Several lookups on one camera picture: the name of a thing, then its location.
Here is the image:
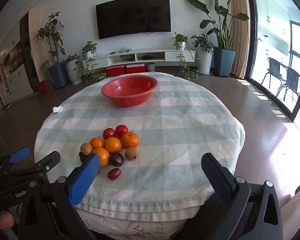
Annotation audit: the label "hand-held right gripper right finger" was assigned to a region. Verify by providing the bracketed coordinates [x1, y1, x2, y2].
[201, 152, 283, 240]

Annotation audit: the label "white television cabinet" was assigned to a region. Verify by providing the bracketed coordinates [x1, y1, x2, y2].
[82, 47, 197, 71]

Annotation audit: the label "beige curtain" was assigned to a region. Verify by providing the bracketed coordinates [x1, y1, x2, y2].
[229, 0, 252, 79]

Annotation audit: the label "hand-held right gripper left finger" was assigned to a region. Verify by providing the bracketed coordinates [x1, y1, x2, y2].
[17, 153, 101, 240]

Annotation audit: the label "plant in ribbed white pot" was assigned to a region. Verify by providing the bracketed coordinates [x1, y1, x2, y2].
[65, 54, 82, 85]

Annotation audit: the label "white floral tablecloth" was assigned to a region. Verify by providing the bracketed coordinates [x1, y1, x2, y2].
[75, 204, 198, 240]

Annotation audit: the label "black balcony chair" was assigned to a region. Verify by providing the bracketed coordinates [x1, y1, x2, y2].
[277, 66, 300, 103]
[261, 57, 287, 88]

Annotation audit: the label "black wall television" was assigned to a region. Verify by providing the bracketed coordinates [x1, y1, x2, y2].
[95, 0, 171, 40]

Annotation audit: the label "white wall shelf unit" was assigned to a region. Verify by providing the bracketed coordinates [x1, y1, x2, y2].
[0, 25, 34, 105]

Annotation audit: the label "red container on floor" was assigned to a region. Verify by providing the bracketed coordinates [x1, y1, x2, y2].
[38, 80, 51, 95]

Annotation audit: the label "black sliding door frame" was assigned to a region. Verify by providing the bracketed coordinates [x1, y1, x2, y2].
[245, 0, 300, 123]

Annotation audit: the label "trailing pothos in white pot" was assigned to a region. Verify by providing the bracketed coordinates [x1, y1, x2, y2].
[76, 41, 105, 85]
[172, 32, 199, 80]

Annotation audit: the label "small-leaf tree in blue pot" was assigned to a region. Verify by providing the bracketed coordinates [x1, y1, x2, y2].
[34, 11, 68, 88]

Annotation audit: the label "person's left hand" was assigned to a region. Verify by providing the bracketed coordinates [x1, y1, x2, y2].
[0, 210, 15, 230]

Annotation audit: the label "broad-leaf plant blue square pot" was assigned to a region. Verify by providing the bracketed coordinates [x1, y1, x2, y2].
[187, 0, 250, 77]

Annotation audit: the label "round red plum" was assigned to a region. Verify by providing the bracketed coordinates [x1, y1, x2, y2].
[103, 128, 116, 140]
[115, 124, 129, 138]

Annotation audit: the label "green checked tablecloth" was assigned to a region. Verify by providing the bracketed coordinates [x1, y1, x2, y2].
[34, 72, 246, 222]

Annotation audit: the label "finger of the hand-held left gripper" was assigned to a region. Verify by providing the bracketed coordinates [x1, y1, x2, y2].
[11, 151, 61, 183]
[0, 147, 31, 175]

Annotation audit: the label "oblong red plum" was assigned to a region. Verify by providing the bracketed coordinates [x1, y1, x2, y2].
[108, 167, 122, 180]

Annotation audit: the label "orange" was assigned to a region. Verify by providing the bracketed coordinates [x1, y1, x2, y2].
[105, 137, 122, 154]
[92, 147, 110, 167]
[121, 132, 140, 148]
[89, 137, 105, 150]

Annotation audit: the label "red plastic colander bowl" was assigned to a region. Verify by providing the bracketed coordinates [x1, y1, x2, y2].
[101, 75, 158, 107]

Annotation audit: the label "bushy plant tall white pot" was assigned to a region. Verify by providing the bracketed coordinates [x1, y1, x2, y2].
[191, 34, 214, 75]

